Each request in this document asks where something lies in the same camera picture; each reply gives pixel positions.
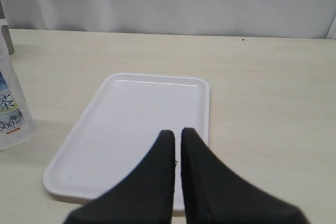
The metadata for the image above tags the white rectangular tray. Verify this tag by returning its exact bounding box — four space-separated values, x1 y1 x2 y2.
43 73 210 211

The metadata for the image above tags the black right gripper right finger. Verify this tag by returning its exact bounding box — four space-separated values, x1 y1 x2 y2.
181 128 309 223

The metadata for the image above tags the clear plastic container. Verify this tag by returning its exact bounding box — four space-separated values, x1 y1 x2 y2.
1 35 34 150

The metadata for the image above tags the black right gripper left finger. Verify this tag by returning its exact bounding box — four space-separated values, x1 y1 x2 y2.
65 130 175 223

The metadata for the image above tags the white backdrop curtain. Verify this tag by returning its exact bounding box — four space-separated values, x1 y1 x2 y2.
1 0 335 39

